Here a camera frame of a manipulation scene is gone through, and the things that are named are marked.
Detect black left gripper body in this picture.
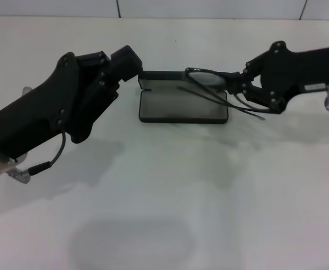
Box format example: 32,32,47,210
0,51,119,164

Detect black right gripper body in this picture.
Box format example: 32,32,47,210
244,40,329,114

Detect black glasses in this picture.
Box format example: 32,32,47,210
177,66,267,122

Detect black glasses case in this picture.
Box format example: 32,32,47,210
137,70,228,125

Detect left gripper cable with plug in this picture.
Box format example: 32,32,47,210
8,130,67,185

